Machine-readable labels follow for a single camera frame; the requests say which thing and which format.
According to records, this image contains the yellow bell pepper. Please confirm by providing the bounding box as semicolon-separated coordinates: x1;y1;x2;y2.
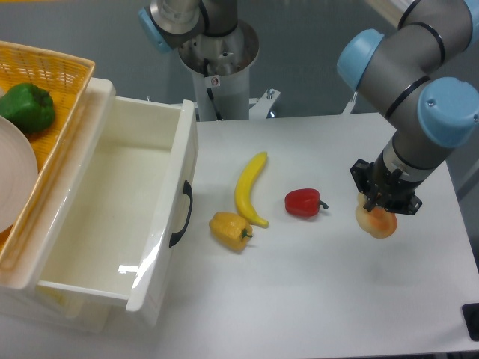
209;212;253;252

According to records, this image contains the round orange white bread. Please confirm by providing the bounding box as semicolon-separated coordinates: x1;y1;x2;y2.
355;193;397;239

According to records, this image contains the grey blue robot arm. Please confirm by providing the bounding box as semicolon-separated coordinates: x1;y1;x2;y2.
138;1;478;215

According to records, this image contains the yellow banana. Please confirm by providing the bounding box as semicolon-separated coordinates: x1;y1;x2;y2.
234;152;269;228

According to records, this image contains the white open plastic drawer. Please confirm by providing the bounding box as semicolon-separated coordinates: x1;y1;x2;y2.
38;97;198;318

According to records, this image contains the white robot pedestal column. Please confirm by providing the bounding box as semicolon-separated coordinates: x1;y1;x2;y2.
178;20;259;122

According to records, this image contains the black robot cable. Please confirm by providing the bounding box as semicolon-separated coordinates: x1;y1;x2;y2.
203;58;225;122

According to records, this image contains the beige round plate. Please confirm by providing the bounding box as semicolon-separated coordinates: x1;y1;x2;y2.
1;117;38;232

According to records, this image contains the black drawer handle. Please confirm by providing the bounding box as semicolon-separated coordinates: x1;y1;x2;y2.
169;180;193;248

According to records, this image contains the white drawer cabinet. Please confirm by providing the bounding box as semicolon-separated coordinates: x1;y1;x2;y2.
0;77;199;334

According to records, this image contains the yellow woven plastic basket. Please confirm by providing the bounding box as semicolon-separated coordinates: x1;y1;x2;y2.
0;40;97;263

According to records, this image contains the red bell pepper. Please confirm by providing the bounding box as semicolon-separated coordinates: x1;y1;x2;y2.
284;188;329;218

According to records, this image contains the black corner table fixture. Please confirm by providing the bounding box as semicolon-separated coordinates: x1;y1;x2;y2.
462;303;479;342

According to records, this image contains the white metal mounting bracket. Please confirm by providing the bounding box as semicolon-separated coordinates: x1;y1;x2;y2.
249;88;281;120

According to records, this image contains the green bell pepper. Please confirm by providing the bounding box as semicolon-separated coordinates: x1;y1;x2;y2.
1;83;55;134

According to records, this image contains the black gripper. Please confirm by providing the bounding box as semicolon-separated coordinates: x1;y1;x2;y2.
350;159;422;215

